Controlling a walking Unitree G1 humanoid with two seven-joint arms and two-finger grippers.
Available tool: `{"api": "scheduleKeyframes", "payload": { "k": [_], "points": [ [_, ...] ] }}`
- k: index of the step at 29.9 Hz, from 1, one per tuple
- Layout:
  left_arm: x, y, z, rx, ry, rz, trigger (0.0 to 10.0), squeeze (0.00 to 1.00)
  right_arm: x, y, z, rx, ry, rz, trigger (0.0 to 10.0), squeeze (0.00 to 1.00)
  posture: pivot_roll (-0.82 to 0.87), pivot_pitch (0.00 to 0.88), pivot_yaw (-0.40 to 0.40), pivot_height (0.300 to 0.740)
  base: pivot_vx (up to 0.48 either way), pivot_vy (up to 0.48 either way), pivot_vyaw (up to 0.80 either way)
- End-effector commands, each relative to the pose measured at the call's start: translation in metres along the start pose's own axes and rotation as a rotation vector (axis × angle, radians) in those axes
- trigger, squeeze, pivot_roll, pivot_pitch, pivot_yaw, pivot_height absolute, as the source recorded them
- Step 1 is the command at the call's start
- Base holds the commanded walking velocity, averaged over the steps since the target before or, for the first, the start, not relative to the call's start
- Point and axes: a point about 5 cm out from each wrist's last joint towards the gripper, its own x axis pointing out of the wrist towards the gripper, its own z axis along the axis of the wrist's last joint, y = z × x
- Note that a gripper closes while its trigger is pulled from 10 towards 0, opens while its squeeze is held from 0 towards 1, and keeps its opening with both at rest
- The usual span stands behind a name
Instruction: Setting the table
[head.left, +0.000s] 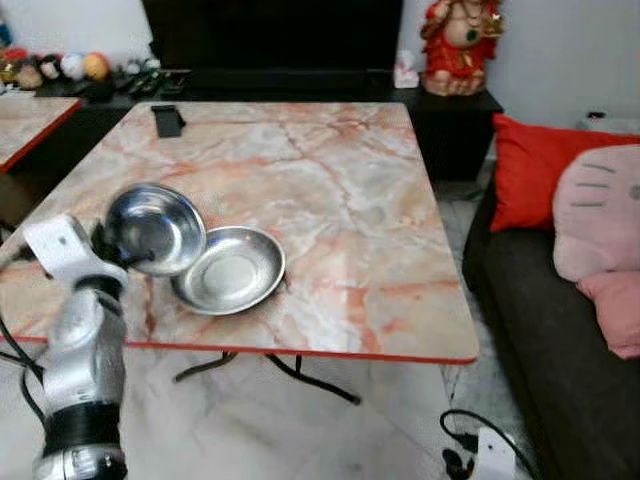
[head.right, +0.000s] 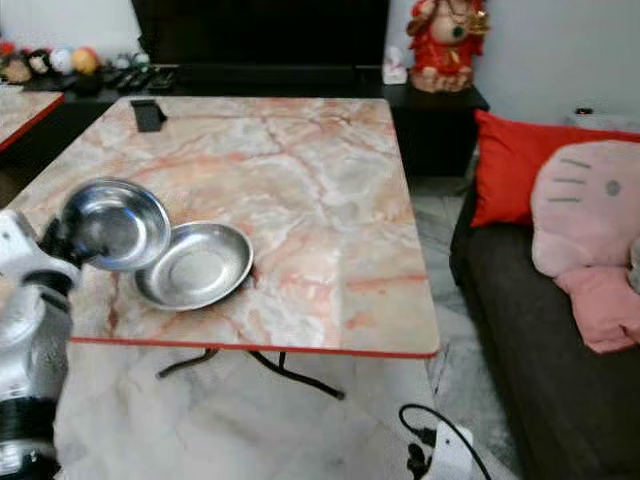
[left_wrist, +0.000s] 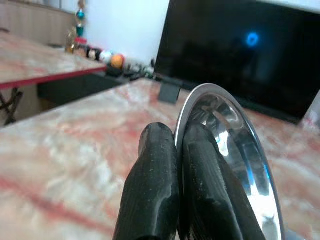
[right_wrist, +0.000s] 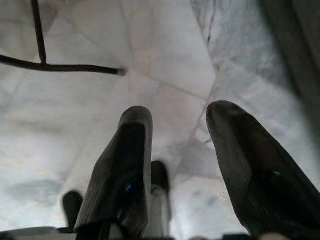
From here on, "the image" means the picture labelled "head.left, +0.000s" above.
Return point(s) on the red robed figurine statue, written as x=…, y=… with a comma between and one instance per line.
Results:
x=460, y=45

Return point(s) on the yellow red plush toy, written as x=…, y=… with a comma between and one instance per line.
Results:
x=96, y=66

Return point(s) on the brown plush toy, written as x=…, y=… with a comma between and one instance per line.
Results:
x=27, y=74

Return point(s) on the pink cat face plush cushion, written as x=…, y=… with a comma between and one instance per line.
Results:
x=605, y=230

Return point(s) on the deep stainless steel bowl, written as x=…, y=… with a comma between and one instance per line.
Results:
x=160, y=225

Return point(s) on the white blue plush ball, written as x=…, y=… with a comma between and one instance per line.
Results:
x=72, y=66

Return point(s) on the black phone stand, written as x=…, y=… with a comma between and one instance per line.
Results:
x=168, y=121

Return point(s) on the large marble pattern folding table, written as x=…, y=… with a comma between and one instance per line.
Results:
x=340, y=210

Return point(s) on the small black pot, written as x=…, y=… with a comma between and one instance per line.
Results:
x=97, y=90

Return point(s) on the black remote control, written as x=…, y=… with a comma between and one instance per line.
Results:
x=144, y=84
x=174, y=82

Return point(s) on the red edged marble pattern table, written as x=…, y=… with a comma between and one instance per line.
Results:
x=30, y=120

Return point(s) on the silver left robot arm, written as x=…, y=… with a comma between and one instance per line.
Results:
x=80, y=350

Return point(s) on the small pink pillow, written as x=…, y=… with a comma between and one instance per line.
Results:
x=618, y=310

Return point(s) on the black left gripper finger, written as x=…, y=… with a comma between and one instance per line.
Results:
x=142, y=263

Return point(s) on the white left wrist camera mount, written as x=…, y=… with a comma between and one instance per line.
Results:
x=65, y=248

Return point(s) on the red cushion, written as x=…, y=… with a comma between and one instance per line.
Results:
x=530, y=170

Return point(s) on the dark brown sofa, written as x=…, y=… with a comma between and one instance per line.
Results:
x=550, y=370

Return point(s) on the small white pink figurine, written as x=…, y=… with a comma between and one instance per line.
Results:
x=405, y=72

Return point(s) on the black white plush toy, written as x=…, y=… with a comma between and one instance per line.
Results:
x=51, y=67

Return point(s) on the black television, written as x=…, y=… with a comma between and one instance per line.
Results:
x=270, y=30

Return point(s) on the shallow stainless steel dish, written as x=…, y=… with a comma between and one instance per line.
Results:
x=240, y=275

